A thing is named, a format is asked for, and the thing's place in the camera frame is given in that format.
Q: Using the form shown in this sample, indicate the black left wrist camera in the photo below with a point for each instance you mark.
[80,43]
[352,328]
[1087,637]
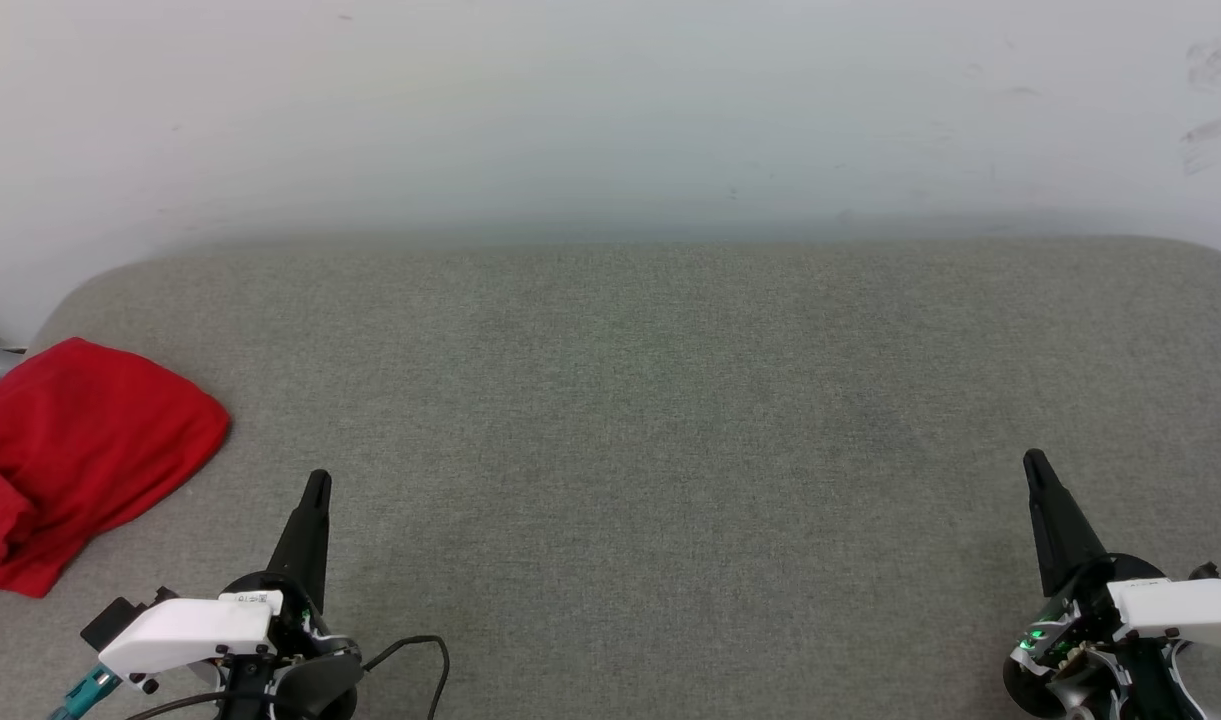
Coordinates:
[115,620]

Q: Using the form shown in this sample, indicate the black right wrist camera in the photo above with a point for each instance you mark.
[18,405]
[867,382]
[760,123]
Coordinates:
[1205,573]

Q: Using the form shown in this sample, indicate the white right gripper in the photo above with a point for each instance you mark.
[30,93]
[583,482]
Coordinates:
[1170,610]

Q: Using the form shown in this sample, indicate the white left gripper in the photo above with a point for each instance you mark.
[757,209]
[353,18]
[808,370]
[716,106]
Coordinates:
[190,630]

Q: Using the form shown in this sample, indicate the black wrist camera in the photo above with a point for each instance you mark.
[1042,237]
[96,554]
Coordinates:
[1205,573]
[115,620]

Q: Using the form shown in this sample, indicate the red and white jersey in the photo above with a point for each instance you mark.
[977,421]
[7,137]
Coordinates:
[80,440]

